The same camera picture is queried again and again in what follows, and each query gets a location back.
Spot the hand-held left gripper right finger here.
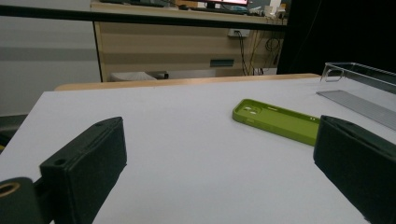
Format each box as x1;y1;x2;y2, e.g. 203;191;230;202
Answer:
313;115;396;224

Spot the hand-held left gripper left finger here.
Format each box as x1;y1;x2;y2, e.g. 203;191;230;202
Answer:
39;116;128;224

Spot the green phone case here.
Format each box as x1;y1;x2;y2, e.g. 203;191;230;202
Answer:
232;98;321;147

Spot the clear phone case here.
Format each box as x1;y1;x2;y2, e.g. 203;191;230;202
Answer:
320;62;396;95

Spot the grey slipper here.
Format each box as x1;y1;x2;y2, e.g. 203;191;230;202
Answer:
146;70;170;80

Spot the black curtain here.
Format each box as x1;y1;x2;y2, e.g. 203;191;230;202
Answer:
276;0;396;76

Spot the wooden desk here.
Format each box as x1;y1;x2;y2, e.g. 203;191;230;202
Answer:
90;0;288;83

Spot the green desk label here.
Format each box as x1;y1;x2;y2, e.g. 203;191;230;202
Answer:
209;59;235;68

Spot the white power strip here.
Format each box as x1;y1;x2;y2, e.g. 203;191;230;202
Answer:
227;28;251;38

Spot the computer monitor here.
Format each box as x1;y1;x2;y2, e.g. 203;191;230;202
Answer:
199;0;250;9

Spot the black metal rail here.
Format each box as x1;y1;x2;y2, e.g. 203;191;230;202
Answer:
0;4;288;32

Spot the bundle of dark cables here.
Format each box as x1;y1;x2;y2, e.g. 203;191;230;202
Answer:
235;30;282;77

